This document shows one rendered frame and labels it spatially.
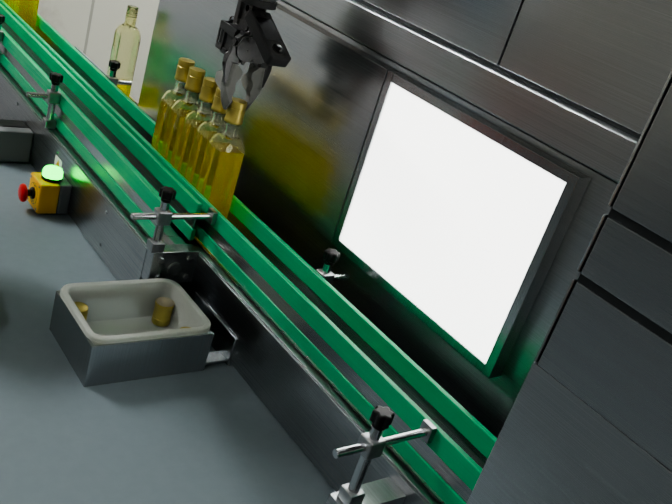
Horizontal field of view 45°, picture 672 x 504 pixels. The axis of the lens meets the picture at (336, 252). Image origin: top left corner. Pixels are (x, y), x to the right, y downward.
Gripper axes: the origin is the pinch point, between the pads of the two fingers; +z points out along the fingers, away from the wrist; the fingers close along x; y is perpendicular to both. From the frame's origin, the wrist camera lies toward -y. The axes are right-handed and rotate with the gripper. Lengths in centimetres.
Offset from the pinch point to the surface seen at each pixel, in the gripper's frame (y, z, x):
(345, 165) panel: -20.7, 2.6, -12.3
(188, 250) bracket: -8.2, 26.8, 8.0
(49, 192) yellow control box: 32, 34, 20
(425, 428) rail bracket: -72, 19, 5
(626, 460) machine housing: -104, -7, 22
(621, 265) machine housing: -95, -21, 22
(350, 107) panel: -17.2, -7.3, -12.3
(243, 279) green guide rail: -21.8, 25.4, 3.8
